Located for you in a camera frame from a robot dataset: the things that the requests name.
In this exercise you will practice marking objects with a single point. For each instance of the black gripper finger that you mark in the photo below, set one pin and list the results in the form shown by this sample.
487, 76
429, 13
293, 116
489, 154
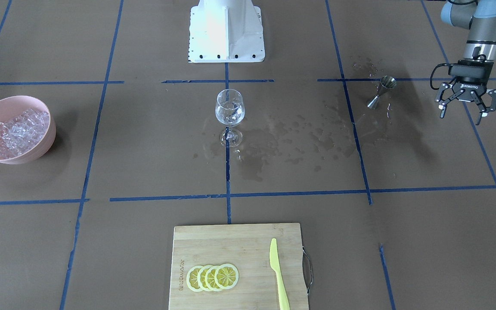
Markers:
483, 112
443, 106

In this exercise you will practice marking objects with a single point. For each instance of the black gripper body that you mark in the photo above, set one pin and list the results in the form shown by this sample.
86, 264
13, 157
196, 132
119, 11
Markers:
468, 93

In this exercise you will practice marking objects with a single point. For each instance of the steel cocktail jigger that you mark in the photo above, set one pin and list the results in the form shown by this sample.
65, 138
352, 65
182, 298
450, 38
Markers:
386, 84

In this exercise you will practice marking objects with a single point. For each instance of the clear wine glass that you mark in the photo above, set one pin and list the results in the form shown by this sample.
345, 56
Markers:
230, 111

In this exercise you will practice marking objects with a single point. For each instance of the pink bowl of ice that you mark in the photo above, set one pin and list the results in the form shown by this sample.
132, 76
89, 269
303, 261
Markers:
27, 129

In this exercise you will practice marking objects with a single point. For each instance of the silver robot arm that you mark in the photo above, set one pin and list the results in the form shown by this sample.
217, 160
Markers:
479, 18

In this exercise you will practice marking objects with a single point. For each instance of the bamboo cutting board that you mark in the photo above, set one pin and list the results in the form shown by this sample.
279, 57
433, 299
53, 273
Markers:
247, 247

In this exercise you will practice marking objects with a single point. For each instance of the yellow plastic knife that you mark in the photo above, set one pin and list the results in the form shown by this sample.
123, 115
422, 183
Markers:
283, 301

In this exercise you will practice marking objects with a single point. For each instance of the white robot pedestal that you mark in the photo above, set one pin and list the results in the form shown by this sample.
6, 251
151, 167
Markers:
226, 31

